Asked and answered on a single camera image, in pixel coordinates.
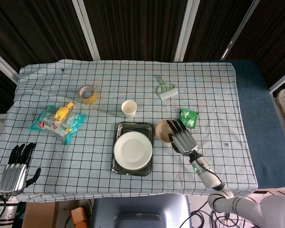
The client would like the black metal rectangular tray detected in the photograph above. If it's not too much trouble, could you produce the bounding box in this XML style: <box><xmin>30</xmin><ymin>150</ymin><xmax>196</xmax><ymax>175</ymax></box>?
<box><xmin>111</xmin><ymin>121</ymin><xmax>154</xmax><ymax>176</ymax></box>

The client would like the green foil sachet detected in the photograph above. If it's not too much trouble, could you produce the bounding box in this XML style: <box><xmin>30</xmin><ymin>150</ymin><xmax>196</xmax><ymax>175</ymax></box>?
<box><xmin>178</xmin><ymin>107</ymin><xmax>199</xmax><ymax>130</ymax></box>

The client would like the brown cardboard box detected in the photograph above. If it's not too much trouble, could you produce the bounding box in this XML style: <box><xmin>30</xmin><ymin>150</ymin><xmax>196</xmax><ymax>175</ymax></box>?
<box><xmin>22</xmin><ymin>201</ymin><xmax>60</xmax><ymax>228</ymax></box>

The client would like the orange box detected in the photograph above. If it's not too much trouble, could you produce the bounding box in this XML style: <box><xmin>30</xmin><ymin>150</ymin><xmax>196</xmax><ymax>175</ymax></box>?
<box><xmin>70</xmin><ymin>207</ymin><xmax>86</xmax><ymax>228</ymax></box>

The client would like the beige round bowl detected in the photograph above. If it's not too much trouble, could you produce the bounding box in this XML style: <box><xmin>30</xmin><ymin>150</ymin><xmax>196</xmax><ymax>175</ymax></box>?
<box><xmin>155</xmin><ymin>119</ymin><xmax>181</xmax><ymax>144</ymax></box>

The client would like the blue clear snack package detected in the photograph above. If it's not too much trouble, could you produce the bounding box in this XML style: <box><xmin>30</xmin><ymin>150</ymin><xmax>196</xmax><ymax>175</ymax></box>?
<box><xmin>29</xmin><ymin>105</ymin><xmax>87</xmax><ymax>145</ymax></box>

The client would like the white round plate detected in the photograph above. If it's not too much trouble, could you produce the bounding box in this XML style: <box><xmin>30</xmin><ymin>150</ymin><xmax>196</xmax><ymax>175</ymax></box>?
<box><xmin>113</xmin><ymin>131</ymin><xmax>153</xmax><ymax>170</ymax></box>

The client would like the white partition frame post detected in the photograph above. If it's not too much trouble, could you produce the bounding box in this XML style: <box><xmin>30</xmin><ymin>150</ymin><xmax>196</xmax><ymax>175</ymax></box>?
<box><xmin>220</xmin><ymin>0</ymin><xmax>261</xmax><ymax>60</ymax></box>
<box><xmin>72</xmin><ymin>0</ymin><xmax>100</xmax><ymax>60</ymax></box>
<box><xmin>0</xmin><ymin>46</ymin><xmax>19</xmax><ymax>84</ymax></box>
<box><xmin>269</xmin><ymin>71</ymin><xmax>285</xmax><ymax>93</ymax></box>
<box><xmin>174</xmin><ymin>0</ymin><xmax>200</xmax><ymax>61</ymax></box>

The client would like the black floor cable tangle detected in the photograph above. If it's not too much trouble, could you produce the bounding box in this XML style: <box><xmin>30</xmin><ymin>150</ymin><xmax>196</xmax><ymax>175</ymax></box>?
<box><xmin>180</xmin><ymin>190</ymin><xmax>285</xmax><ymax>228</ymax></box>

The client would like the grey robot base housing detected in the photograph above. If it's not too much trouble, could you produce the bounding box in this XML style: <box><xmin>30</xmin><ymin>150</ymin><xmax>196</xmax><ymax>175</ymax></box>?
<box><xmin>90</xmin><ymin>193</ymin><xmax>192</xmax><ymax>228</ymax></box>

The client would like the green small hand brush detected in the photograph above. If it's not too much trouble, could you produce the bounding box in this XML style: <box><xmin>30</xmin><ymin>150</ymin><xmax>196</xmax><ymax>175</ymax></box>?
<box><xmin>156</xmin><ymin>74</ymin><xmax>178</xmax><ymax>100</ymax></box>

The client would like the light blue checked tablecloth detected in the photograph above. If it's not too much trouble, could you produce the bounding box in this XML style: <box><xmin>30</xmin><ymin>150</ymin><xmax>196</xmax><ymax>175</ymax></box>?
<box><xmin>0</xmin><ymin>58</ymin><xmax>258</xmax><ymax>202</ymax></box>

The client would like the yellow rubber chicken toy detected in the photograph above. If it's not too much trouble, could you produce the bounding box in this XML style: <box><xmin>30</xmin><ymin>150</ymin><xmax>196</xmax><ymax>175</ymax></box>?
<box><xmin>53</xmin><ymin>101</ymin><xmax>75</xmax><ymax>122</ymax></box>

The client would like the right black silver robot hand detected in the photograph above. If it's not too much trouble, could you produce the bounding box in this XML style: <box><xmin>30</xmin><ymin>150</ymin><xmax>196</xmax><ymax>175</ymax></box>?
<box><xmin>166</xmin><ymin>119</ymin><xmax>199</xmax><ymax>157</ymax></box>

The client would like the yellow packing tape roll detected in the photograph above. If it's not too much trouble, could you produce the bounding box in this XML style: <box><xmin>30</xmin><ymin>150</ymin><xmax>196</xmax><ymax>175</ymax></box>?
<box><xmin>79</xmin><ymin>85</ymin><xmax>99</xmax><ymax>105</ymax></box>

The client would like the white paper cup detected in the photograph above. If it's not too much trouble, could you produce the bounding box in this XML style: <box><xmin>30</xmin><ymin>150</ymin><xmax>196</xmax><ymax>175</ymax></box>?
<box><xmin>121</xmin><ymin>100</ymin><xmax>137</xmax><ymax>119</ymax></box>

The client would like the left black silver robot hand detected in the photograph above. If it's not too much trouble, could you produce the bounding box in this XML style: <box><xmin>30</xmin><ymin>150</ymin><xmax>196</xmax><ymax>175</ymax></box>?
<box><xmin>0</xmin><ymin>142</ymin><xmax>42</xmax><ymax>196</ymax></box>

